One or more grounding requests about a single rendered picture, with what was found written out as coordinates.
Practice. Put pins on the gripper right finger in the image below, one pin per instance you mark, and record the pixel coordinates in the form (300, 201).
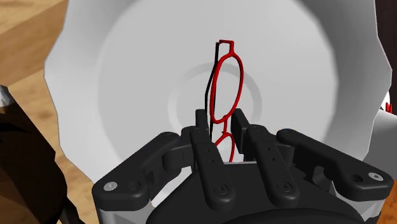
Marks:
(273, 167)

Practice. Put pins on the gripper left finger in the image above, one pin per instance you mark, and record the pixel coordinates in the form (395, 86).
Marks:
(214, 173)

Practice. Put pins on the red glasses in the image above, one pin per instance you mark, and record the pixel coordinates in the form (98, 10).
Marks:
(241, 77)

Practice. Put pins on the white cylinder with red print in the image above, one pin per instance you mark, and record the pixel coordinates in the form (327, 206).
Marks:
(384, 139)

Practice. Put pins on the white bowl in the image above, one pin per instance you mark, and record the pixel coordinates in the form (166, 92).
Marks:
(139, 77)

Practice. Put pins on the dark brown lumpy object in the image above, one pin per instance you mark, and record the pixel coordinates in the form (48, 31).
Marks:
(24, 161)

